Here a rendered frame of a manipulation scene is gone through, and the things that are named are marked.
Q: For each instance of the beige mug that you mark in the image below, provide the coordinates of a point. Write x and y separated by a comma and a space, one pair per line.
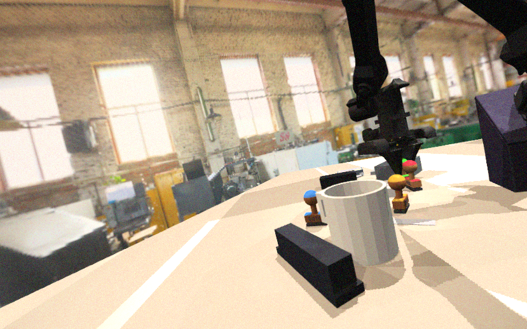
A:
360, 220

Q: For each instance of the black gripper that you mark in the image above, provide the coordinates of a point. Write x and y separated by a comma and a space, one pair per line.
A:
394, 125

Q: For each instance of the wooden stamp with yellow knob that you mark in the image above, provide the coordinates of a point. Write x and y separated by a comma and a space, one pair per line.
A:
400, 202

